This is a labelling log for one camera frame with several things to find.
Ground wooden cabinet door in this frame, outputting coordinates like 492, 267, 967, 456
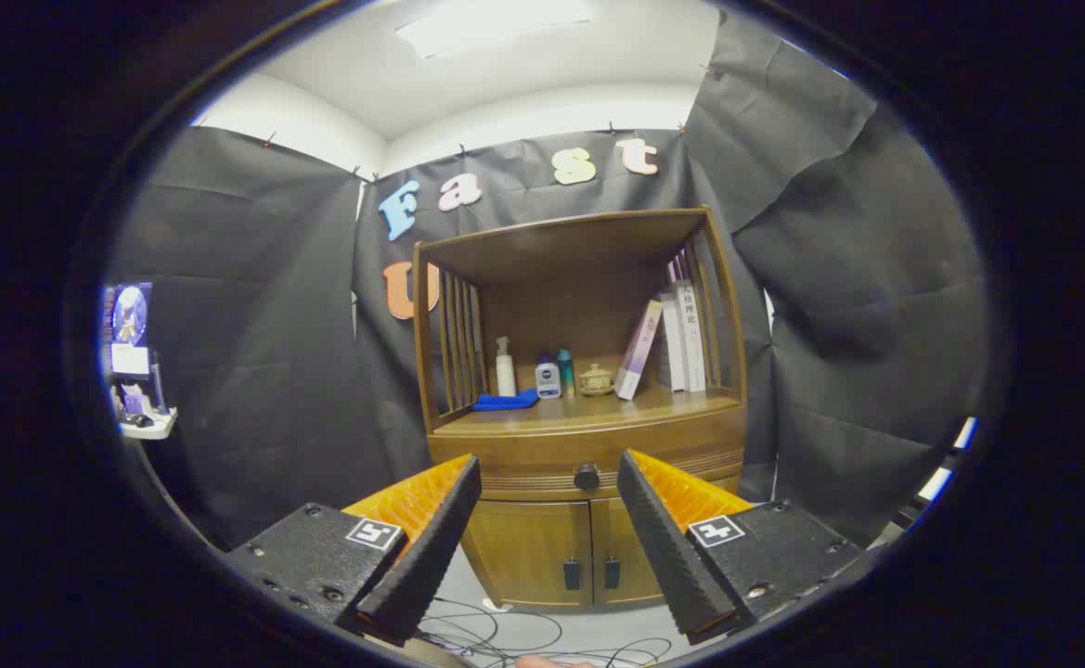
590, 496, 665, 606
464, 501, 594, 609

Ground white side shelf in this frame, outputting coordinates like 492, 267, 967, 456
115, 406, 178, 440

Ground patterned cover book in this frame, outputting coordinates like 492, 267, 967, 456
658, 278, 689, 392

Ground purple cover book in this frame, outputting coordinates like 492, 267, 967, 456
614, 299, 665, 401

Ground wooden drawer with black knob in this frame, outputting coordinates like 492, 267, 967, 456
429, 408, 747, 502

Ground white spine book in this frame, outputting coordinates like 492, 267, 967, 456
675, 276, 708, 392

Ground tangle of black cables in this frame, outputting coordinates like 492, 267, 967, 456
417, 598, 673, 668

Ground blue wall poster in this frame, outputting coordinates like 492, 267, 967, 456
101, 283, 153, 377

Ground wooden cabinet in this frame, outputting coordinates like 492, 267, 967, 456
412, 207, 749, 610

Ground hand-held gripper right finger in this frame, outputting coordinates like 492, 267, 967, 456
616, 449, 868, 646

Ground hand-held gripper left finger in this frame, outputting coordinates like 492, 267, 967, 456
222, 453, 484, 649

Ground wooden countertop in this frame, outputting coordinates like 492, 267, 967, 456
433, 357, 743, 437

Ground ceiling light panel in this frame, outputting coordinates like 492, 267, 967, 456
395, 0, 594, 58

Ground blue folded cloth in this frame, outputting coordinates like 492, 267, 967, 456
471, 389, 540, 412

